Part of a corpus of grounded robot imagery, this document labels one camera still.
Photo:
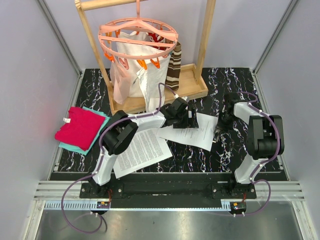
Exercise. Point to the brown striped sock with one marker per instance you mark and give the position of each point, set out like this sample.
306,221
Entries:
174,68

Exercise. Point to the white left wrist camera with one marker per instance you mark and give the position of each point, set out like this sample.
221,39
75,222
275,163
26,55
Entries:
185,98

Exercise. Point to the red white patterned cloth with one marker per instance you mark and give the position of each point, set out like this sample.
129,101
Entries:
153,37

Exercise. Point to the pink hanging cloth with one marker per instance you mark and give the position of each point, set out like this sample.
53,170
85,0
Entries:
121,81

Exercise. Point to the white hanging towel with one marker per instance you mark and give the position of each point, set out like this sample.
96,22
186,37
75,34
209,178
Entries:
144,82

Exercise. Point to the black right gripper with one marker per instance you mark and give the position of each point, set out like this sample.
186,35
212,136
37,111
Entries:
224,128

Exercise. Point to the aluminium frame rail left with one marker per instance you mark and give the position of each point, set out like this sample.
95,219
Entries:
42,4

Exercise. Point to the white signature form sheet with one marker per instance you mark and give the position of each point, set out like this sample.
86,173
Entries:
201,137

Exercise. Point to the pink round clip hanger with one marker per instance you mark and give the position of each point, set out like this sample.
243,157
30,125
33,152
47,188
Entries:
108,35

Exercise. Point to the wooden drying rack frame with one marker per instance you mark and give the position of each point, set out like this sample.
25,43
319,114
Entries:
191,84

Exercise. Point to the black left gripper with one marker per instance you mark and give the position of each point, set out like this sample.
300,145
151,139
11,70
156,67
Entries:
189,123

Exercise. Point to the white printed text sheet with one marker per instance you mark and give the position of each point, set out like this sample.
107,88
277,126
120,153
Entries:
144,150

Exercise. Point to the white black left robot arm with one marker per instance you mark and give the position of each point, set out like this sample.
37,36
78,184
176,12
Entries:
120,130

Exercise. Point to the teal folded cloth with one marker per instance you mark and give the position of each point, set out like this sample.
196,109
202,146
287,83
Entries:
76,149

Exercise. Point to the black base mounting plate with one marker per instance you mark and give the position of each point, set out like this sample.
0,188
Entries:
169,190

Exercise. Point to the red folded shirt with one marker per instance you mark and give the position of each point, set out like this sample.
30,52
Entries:
81,128

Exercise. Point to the silver folder clip mechanism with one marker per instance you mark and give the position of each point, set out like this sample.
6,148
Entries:
216,137

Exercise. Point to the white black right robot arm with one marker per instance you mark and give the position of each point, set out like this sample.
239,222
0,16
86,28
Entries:
264,141

